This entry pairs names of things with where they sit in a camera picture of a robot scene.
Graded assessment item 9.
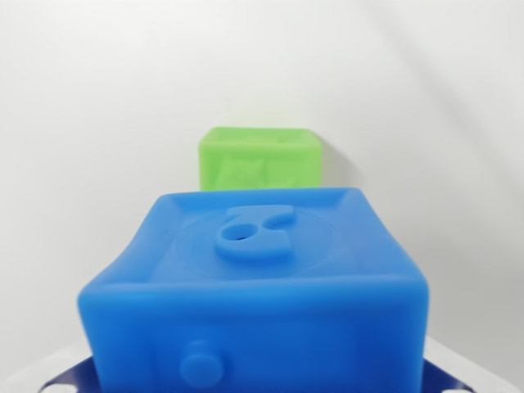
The black-padded silver gripper left finger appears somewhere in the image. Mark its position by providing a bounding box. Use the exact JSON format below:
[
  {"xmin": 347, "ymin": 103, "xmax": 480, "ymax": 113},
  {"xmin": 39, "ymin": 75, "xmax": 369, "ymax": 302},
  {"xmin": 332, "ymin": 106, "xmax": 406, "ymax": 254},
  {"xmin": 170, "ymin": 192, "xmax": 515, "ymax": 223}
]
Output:
[{"xmin": 24, "ymin": 339, "xmax": 99, "ymax": 393}]

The green rubber cube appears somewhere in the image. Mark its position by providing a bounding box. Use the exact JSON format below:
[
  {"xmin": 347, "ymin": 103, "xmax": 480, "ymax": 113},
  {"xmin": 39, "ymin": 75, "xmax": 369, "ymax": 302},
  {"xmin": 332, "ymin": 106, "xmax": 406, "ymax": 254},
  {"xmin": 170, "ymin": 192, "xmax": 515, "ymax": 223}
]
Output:
[{"xmin": 198, "ymin": 125, "xmax": 323, "ymax": 192}]

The black-padded silver gripper right finger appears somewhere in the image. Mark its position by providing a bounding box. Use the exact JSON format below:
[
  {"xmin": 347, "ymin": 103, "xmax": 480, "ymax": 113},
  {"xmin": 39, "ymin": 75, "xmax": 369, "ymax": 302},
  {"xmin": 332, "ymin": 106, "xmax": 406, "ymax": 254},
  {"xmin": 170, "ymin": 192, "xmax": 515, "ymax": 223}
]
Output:
[{"xmin": 421, "ymin": 337, "xmax": 504, "ymax": 393}]

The blue rubber cube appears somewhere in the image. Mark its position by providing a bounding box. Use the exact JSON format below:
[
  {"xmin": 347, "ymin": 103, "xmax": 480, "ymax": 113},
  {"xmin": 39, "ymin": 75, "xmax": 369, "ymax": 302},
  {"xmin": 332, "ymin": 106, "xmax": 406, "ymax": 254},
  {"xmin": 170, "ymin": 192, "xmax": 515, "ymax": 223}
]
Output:
[{"xmin": 76, "ymin": 186, "xmax": 429, "ymax": 393}]

